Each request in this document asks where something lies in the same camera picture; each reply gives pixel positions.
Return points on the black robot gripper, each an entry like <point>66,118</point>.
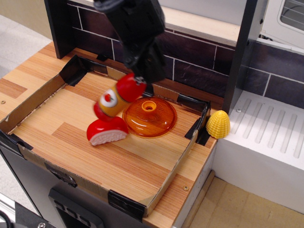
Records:
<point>137,24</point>

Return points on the red hot sauce bottle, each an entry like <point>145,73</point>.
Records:
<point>118,97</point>

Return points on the cardboard fence with black tape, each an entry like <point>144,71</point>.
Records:
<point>46,105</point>

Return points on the orange transparent pot lid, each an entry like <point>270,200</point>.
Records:
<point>150,117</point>

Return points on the red white toy sushi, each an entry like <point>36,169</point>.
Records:
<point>100,132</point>

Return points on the yellow toy corn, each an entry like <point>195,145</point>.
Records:
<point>218,125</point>

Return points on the white appliance with grille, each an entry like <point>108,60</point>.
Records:
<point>284,22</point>

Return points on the white dish drainer sink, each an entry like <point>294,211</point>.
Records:
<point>264,151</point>

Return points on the black control panel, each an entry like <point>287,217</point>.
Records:
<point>72,214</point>

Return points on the black shelf frame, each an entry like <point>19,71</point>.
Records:
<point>196,67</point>

